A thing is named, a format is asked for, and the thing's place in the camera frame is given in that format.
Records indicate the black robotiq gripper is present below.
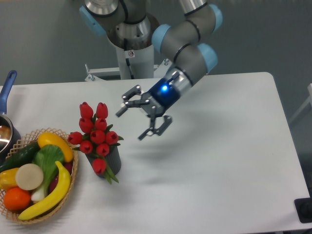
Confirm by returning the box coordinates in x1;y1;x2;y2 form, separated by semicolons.
116;78;180;140

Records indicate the red tulip bouquet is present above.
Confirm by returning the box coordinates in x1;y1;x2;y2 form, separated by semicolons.
67;101;124;185

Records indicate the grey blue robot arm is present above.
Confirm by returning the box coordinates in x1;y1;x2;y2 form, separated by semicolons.
79;0;223;139

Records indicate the dark grey ribbed vase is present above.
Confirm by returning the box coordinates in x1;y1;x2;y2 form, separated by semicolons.
86;146;121;184

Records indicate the dark red fruit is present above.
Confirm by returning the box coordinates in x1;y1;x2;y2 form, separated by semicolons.
48;162;73;194

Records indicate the yellow squash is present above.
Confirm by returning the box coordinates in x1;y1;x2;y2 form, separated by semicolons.
38;132;74;163

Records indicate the yellow banana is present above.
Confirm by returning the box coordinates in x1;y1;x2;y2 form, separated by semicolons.
18;161;71;220

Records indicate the green bok choy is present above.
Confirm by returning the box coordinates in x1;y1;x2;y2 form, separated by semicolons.
31;144;64;203

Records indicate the green cucumber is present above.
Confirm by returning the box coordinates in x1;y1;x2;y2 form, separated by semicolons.
0;141;40;173

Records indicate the woven wicker basket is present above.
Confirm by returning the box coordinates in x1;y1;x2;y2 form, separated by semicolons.
0;127;78;225

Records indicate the beige round disc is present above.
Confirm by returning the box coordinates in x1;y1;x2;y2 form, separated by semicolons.
15;163;44;191

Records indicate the yellow bell pepper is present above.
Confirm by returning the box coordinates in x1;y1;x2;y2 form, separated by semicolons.
0;168;19;191

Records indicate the orange fruit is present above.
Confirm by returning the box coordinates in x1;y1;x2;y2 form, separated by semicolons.
3;187;31;211

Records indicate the white furniture piece right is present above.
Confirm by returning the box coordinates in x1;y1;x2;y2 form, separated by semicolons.
288;83;312;129

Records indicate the black device at edge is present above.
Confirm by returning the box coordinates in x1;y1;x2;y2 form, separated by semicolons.
294;197;312;223

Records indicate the blue handled saucepan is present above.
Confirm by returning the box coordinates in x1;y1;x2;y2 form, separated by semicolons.
0;70;21;164

